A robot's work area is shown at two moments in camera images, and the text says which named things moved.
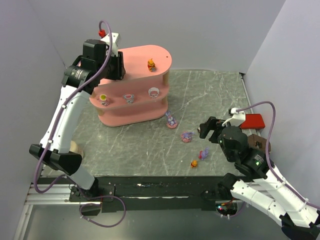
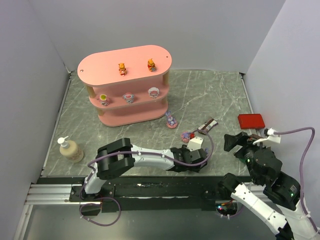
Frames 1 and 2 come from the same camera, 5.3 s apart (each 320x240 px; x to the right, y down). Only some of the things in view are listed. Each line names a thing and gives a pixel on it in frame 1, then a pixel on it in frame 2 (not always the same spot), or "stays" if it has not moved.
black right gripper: [208, 126] → [241, 145]
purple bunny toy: [186, 137] stays
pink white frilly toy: [153, 92] stays
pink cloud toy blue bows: [129, 98] stays
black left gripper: [118, 66] → [198, 155]
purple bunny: [172, 122] stays
